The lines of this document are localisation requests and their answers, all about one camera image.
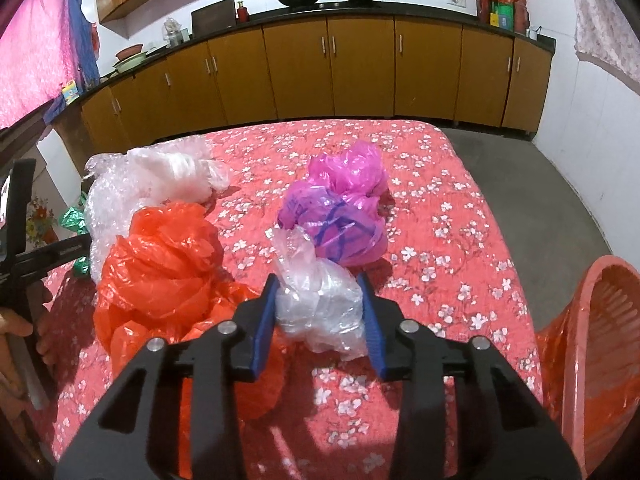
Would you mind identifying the large orange plastic bag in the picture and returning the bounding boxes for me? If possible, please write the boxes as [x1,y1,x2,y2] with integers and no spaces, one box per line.
[92,201,289,478]

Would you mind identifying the pink hanging cloth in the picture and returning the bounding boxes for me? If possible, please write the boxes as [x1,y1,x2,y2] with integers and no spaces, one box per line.
[1,0,100,128]

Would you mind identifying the red floral tablecloth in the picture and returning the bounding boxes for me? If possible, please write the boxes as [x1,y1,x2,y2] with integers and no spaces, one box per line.
[27,118,546,480]

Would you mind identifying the white cabinet with flower sticker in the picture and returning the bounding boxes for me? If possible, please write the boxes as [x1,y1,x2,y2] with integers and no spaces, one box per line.
[24,148,81,250]

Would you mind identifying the green plastic bag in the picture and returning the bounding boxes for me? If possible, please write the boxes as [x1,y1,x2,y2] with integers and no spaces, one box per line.
[58,192,90,278]

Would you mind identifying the brown lower kitchen cabinets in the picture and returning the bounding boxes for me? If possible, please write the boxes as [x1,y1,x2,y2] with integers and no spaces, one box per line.
[51,3,555,168]

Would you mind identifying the red bottle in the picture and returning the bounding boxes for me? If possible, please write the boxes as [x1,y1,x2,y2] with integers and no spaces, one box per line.
[236,1,250,23]

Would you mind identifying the white clear plastic bag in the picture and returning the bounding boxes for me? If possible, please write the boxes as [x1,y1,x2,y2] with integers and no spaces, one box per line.
[271,226,368,361]

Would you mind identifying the red bag with groceries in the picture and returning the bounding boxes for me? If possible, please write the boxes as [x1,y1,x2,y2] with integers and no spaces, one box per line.
[476,0,530,34]

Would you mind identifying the pink floral hanging sheet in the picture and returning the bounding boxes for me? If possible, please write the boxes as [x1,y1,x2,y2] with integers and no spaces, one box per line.
[574,0,639,92]

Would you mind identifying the person's left hand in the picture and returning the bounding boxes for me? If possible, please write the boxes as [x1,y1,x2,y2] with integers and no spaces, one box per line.
[1,272,55,411]

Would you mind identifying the purple pink plastic bag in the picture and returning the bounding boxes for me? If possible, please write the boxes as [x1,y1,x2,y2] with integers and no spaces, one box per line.
[278,141,388,268]

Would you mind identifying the clear bubble wrap sheet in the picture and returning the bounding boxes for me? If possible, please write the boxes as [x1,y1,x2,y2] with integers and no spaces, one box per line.
[84,136,231,283]

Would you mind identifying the stacked basins on counter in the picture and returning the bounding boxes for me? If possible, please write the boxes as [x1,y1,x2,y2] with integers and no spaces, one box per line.
[114,44,146,74]

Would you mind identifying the dark cutting board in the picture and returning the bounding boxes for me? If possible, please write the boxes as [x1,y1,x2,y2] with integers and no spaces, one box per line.
[191,0,236,38]

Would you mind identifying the red plastic basket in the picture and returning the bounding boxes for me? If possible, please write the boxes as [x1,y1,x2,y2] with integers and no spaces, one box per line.
[536,255,639,479]

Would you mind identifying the glass jar on counter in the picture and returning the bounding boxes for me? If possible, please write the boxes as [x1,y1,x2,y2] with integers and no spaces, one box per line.
[163,18,190,48]

